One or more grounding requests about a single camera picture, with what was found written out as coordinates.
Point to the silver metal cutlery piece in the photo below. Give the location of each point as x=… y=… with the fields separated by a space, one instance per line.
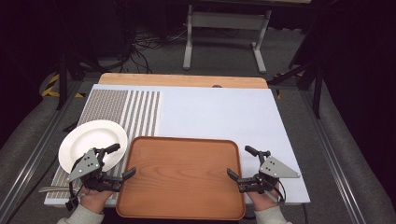
x=51 y=189

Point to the person's right hand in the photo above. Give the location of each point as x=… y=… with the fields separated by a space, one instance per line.
x=264 y=201

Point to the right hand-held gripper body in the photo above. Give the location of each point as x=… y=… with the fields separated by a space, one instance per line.
x=275 y=169

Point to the brown wooden tray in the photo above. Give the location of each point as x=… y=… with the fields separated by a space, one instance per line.
x=182 y=177

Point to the aluminium rail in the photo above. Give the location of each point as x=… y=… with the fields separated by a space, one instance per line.
x=333 y=168
x=34 y=155

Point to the person's left hand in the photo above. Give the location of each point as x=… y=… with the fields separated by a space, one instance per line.
x=93 y=200

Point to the yellow black hazard tape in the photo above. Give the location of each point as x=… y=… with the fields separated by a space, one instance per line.
x=51 y=88

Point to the grey striped placemat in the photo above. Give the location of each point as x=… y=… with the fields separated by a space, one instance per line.
x=106 y=105

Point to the black tripod stand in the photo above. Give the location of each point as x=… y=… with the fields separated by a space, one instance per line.
x=63 y=77
x=316 y=77

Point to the grey metal stand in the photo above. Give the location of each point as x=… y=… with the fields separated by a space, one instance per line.
x=224 y=20

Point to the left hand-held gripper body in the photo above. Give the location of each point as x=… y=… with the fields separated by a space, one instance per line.
x=84 y=166

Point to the white round plate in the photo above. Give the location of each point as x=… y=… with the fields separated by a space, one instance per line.
x=90 y=137

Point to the white board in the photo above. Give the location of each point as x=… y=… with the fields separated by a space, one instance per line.
x=218 y=115

